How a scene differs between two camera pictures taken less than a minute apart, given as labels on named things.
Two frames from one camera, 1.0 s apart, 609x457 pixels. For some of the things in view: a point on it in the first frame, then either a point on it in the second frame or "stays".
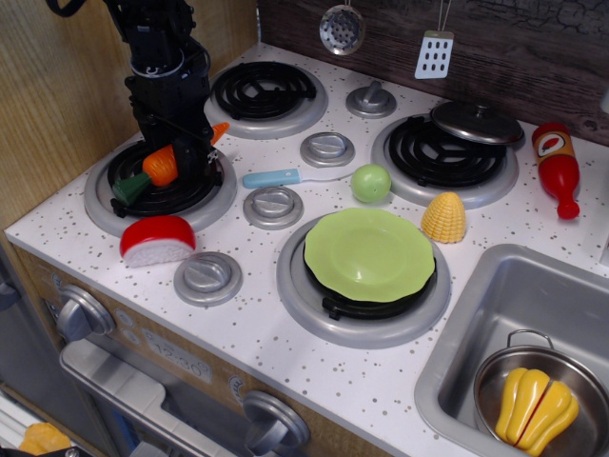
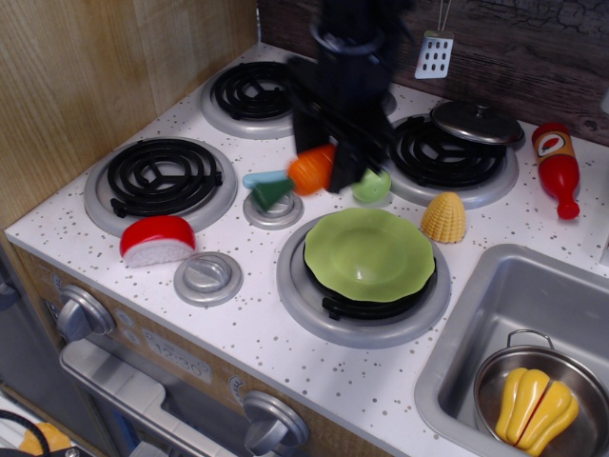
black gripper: x=175 y=107 to x=336 y=100
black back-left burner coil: x=262 y=90 stays
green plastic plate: x=369 y=254 stays
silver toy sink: x=508 y=288 stays
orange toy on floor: x=41 y=437 stays
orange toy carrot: x=160 y=168 to x=311 y=170
